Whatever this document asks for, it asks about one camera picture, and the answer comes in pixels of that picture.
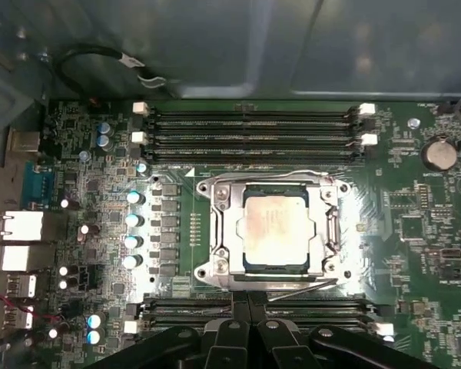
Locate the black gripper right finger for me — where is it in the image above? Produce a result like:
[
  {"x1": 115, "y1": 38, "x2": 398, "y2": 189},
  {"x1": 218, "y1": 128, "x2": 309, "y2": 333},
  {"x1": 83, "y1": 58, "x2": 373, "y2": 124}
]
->
[{"x1": 249, "y1": 291, "x2": 420, "y2": 369}]

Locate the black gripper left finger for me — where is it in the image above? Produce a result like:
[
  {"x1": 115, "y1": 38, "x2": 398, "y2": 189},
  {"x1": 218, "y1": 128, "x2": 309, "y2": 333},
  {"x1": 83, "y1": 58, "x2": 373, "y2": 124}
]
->
[{"x1": 88, "y1": 291, "x2": 252, "y2": 369}]

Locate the metal wire locking lever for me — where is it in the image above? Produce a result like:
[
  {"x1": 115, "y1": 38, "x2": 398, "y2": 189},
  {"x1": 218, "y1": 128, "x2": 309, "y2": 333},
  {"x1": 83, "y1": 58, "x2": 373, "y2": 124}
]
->
[
  {"x1": 203, "y1": 168, "x2": 337, "y2": 185},
  {"x1": 267, "y1": 277, "x2": 339, "y2": 304}
]

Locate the silver square CPU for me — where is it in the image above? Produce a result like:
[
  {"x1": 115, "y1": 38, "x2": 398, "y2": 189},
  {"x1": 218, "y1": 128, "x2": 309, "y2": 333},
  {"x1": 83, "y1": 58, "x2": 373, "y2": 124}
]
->
[{"x1": 235, "y1": 183, "x2": 320, "y2": 276}]

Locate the metal CPU socket cover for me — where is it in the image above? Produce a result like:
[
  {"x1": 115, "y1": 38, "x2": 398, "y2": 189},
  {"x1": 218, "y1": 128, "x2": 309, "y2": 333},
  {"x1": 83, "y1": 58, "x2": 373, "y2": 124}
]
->
[{"x1": 211, "y1": 180, "x2": 341, "y2": 280}]

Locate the black RAM slot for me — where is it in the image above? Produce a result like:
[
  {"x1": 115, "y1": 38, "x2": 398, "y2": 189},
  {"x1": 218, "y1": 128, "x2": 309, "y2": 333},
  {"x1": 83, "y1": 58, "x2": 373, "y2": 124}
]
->
[
  {"x1": 126, "y1": 296, "x2": 393, "y2": 313},
  {"x1": 122, "y1": 313, "x2": 396, "y2": 336},
  {"x1": 136, "y1": 148, "x2": 372, "y2": 163},
  {"x1": 132, "y1": 101, "x2": 377, "y2": 121},
  {"x1": 134, "y1": 121, "x2": 372, "y2": 135},
  {"x1": 131, "y1": 131, "x2": 379, "y2": 148}
]

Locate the CPU socket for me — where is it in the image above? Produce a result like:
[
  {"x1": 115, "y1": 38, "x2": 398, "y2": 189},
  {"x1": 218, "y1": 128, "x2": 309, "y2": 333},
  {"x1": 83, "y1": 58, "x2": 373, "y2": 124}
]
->
[{"x1": 194, "y1": 168, "x2": 353, "y2": 294}]

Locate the green motherboard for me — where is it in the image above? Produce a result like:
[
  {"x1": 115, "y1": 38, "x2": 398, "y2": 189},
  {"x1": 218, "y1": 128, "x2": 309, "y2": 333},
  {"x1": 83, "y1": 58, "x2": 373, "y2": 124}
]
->
[{"x1": 41, "y1": 98, "x2": 461, "y2": 369}]

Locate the silver metal port block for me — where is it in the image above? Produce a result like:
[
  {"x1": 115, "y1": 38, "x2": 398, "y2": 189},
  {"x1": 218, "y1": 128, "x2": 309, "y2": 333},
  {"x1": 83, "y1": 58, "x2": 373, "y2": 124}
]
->
[
  {"x1": 4, "y1": 305, "x2": 36, "y2": 332},
  {"x1": 0, "y1": 210, "x2": 45, "y2": 243},
  {"x1": 0, "y1": 244, "x2": 44, "y2": 272},
  {"x1": 5, "y1": 273, "x2": 38, "y2": 299}
]

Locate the round coin cell battery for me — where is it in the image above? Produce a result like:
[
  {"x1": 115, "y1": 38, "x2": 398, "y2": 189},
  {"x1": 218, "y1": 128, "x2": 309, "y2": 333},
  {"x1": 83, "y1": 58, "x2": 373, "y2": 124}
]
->
[{"x1": 422, "y1": 136, "x2": 459, "y2": 172}]

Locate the tan metal port block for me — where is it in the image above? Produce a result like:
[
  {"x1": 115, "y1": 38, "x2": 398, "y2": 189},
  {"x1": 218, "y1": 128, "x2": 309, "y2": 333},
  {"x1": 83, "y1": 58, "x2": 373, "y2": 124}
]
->
[{"x1": 6, "y1": 128, "x2": 41, "y2": 155}]

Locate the dark grey PC case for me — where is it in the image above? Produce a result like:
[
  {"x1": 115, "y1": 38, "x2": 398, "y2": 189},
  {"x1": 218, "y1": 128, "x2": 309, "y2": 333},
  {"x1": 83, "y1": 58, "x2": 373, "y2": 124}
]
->
[{"x1": 0, "y1": 0, "x2": 461, "y2": 369}]

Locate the red and black wire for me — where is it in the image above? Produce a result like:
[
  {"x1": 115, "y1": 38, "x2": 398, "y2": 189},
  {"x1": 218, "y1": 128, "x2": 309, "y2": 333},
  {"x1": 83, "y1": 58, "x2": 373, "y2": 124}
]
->
[{"x1": 0, "y1": 287, "x2": 65, "y2": 323}]

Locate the bent metal cable clip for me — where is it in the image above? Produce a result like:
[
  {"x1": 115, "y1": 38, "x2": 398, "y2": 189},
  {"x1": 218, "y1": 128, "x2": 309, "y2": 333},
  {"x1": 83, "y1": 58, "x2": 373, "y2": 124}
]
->
[{"x1": 137, "y1": 74, "x2": 167, "y2": 88}]

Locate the black looped cable with label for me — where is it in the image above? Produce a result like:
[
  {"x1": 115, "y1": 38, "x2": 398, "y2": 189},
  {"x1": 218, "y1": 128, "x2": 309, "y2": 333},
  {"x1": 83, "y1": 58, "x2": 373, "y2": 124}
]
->
[{"x1": 55, "y1": 45, "x2": 146, "y2": 105}]

